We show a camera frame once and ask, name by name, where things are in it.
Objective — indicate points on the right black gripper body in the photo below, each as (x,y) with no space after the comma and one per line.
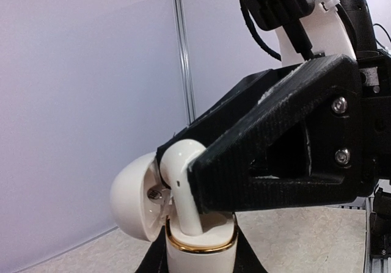
(374,69)

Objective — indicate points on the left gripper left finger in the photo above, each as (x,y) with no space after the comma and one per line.
(155,260)

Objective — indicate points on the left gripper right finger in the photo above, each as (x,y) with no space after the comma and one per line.
(246,260)

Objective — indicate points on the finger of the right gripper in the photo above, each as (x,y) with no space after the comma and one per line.
(214,122)
(300,145)

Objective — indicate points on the white earbud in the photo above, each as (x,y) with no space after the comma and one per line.
(174,171)

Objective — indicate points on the white earbud charging case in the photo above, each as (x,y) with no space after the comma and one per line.
(143,208)

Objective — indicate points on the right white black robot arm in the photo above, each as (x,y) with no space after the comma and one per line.
(334,27)

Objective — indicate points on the left aluminium frame post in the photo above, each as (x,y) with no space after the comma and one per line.
(186,76)

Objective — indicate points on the front aluminium rail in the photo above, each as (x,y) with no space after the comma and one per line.
(377,243)

